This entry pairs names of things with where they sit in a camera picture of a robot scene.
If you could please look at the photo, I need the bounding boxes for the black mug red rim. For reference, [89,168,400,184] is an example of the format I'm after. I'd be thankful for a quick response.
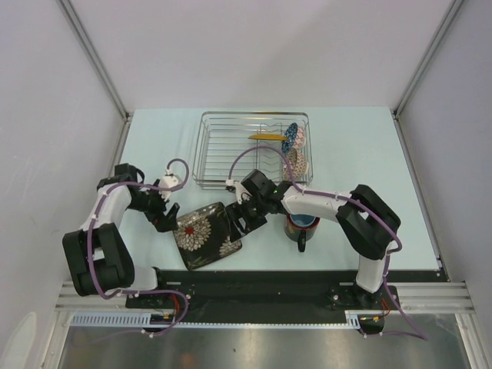
[284,214,320,253]

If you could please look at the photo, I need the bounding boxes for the blue patterned bowl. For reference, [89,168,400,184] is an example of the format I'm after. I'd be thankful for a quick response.
[281,122,298,154]

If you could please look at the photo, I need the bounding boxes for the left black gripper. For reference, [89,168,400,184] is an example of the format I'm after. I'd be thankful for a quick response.
[127,180,179,232]

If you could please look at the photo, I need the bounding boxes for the metal wire dish rack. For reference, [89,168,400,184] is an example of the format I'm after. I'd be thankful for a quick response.
[191,111,314,191]

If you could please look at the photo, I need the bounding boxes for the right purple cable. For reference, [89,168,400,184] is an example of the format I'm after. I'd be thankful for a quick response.
[226,145,428,341]

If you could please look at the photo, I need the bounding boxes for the black square floral plate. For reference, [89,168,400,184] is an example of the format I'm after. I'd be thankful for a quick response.
[173,202,242,271]

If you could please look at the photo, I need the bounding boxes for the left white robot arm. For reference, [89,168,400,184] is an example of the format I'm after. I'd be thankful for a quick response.
[62,164,186,308]

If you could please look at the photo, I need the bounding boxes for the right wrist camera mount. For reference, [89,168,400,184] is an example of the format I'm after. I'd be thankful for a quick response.
[225,179,251,204]

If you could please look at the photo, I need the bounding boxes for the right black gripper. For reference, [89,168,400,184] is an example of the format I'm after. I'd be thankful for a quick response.
[225,195,269,242]

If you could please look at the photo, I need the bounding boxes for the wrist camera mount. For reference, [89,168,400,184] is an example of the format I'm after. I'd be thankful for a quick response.
[156,169,182,201]
[225,179,251,204]

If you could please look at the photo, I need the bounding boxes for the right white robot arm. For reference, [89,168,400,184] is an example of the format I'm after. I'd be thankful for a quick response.
[225,170,402,308]

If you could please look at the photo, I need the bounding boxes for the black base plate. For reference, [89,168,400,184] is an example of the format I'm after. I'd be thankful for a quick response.
[125,270,401,324]

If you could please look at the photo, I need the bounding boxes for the brown patterned white bowl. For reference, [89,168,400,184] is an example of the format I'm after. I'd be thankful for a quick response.
[286,148,308,181]

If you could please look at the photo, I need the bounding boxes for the white slotted cable duct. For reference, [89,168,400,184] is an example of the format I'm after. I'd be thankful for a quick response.
[71,312,361,330]

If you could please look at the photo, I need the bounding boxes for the yellow round patterned plate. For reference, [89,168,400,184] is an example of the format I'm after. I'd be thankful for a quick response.
[248,134,288,141]

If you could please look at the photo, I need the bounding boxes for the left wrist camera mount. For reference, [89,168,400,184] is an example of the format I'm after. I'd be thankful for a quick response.
[156,169,182,201]

